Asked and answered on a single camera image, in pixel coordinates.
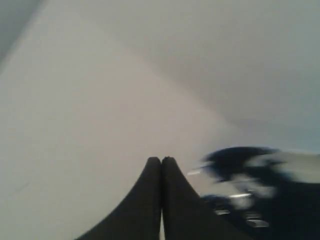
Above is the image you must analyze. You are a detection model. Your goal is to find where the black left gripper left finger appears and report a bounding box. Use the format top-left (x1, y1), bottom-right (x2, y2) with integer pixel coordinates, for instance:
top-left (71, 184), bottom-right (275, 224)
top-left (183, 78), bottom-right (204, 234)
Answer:
top-left (78, 157), bottom-right (162, 240)

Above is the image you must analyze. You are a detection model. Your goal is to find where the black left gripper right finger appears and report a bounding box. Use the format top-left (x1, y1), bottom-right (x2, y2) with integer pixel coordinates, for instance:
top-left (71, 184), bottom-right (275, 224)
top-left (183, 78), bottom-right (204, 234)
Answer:
top-left (161, 156), bottom-right (250, 240)

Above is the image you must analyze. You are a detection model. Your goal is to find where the white square paint plate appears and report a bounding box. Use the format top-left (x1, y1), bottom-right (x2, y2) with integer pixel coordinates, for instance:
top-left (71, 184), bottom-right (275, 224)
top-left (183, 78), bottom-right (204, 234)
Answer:
top-left (187, 146), bottom-right (320, 240)

